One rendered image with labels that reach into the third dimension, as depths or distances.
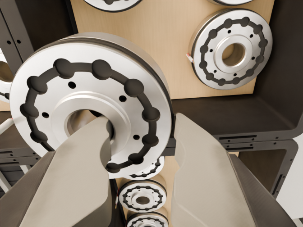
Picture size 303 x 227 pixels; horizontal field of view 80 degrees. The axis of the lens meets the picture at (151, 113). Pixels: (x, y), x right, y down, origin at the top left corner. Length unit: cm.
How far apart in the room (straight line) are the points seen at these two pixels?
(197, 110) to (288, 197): 66
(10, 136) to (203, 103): 28
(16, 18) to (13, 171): 36
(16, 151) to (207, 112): 25
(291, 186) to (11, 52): 82
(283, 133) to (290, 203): 66
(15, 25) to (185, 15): 19
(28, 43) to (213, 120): 22
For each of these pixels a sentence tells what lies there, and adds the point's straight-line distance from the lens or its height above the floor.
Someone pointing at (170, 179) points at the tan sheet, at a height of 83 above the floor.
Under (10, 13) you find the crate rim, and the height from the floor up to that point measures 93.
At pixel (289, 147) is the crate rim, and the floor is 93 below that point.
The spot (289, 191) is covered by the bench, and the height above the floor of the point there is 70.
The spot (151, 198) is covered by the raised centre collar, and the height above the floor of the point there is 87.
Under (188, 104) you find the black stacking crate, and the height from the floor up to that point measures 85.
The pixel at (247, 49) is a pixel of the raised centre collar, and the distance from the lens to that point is 27.
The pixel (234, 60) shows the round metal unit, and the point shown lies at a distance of 29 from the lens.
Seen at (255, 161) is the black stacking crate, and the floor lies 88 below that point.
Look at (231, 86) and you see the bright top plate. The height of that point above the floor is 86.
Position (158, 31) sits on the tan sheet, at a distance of 28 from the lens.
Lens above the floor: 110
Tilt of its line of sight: 59 degrees down
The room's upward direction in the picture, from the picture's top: 178 degrees clockwise
